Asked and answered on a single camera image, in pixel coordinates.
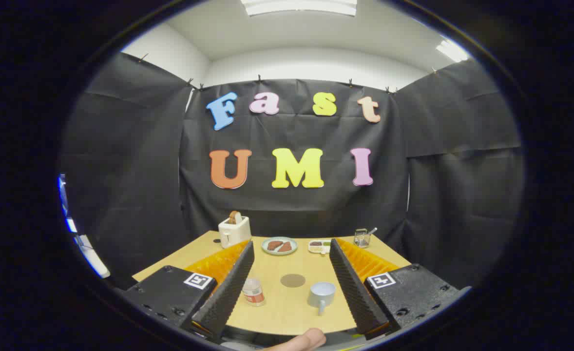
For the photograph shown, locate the black backdrop cloth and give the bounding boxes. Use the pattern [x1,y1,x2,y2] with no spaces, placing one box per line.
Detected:
[60,51,524,288]

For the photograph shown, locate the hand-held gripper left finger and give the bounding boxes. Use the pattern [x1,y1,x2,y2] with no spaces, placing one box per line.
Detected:
[121,240,256,343]

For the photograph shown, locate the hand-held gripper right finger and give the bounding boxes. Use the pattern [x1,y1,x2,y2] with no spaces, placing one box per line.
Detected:
[329,238,473,340]

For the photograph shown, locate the pale green plate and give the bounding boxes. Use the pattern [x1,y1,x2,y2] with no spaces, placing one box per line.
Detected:
[261,236,298,256]

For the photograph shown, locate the white toaster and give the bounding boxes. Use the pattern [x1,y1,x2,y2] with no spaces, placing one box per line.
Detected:
[218,216,252,249]

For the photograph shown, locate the wooden table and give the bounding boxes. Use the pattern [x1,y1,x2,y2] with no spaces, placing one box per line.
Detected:
[132,231,412,337]

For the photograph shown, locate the light blue cup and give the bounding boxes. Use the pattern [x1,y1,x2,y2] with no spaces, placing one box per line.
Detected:
[308,282,336,316]

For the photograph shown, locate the long ceiling light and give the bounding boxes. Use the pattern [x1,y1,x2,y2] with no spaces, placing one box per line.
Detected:
[241,0,358,17]

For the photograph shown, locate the clear juice bottle red label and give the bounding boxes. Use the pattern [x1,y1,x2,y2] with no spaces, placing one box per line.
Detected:
[242,278,266,307]

